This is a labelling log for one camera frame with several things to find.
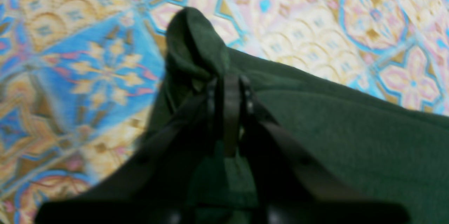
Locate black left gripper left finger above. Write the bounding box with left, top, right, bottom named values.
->
left=35, top=75, right=241, bottom=224

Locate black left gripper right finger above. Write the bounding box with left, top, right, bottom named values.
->
left=239, top=76, right=411, bottom=224

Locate dark green long-sleeve shirt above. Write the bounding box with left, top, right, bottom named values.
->
left=140, top=7, right=449, bottom=224

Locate patterned colourful tablecloth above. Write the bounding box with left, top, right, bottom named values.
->
left=1, top=0, right=448, bottom=224

